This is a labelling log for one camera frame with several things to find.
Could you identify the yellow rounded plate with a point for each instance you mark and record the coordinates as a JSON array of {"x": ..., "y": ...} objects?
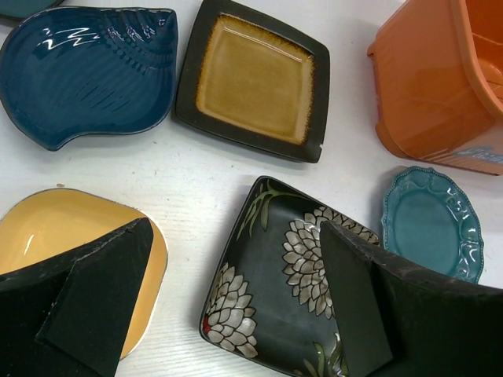
[{"x": 56, "y": 220}]

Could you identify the teal scalloped round plate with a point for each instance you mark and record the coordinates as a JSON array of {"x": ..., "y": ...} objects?
[{"x": 428, "y": 219}]

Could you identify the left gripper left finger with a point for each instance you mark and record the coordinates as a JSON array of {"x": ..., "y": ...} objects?
[{"x": 69, "y": 315}]

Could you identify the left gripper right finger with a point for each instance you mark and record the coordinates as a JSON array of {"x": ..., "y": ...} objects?
[{"x": 397, "y": 318}]

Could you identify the orange plastic bin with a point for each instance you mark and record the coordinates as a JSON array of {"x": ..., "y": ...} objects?
[{"x": 438, "y": 74}]

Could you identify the black and amber square plate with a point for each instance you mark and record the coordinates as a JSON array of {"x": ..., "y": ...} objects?
[{"x": 250, "y": 78}]

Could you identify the teal square plate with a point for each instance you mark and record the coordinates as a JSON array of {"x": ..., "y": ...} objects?
[{"x": 21, "y": 9}]

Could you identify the black floral square plate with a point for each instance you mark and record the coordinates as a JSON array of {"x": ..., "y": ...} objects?
[{"x": 269, "y": 301}]

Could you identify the dark blue shell plate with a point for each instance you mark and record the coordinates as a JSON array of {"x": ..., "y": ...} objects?
[{"x": 76, "y": 71}]

